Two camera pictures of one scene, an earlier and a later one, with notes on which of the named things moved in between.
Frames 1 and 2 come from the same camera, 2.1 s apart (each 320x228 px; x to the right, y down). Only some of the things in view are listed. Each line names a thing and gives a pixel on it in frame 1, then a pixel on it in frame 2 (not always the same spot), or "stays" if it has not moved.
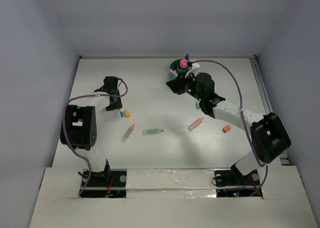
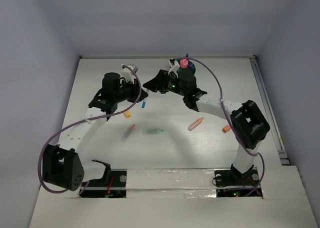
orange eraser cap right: (226, 128) stays
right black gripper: (177, 85) -> (159, 82)
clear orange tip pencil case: (128, 133) stays
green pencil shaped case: (151, 131) stays
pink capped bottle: (183, 63) stays
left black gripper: (116, 106) -> (135, 89)
